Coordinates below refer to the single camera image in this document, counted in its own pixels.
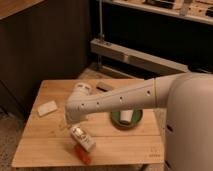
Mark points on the white plastic bottle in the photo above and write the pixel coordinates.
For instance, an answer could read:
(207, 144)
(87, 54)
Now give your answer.
(83, 138)

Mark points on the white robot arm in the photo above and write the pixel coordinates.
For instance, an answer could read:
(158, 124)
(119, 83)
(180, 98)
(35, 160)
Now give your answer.
(188, 99)

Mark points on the grey rectangular block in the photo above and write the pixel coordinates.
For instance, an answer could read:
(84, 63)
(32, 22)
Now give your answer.
(104, 87)

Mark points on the white paper cup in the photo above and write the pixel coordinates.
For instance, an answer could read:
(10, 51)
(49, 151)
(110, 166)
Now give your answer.
(126, 116)

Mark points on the green plate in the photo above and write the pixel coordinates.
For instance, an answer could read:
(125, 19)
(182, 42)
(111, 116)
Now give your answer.
(136, 117)

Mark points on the grey metal shelf rack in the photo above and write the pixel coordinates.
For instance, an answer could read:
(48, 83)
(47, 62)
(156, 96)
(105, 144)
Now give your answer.
(154, 42)

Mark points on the wooden folding table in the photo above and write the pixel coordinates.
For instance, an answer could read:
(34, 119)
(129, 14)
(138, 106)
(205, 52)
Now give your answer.
(46, 141)

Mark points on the beige sponge block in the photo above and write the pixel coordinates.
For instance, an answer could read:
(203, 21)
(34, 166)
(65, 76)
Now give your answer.
(47, 108)

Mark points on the orange carrot toy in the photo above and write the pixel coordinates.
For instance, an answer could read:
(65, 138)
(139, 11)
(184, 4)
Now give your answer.
(82, 154)

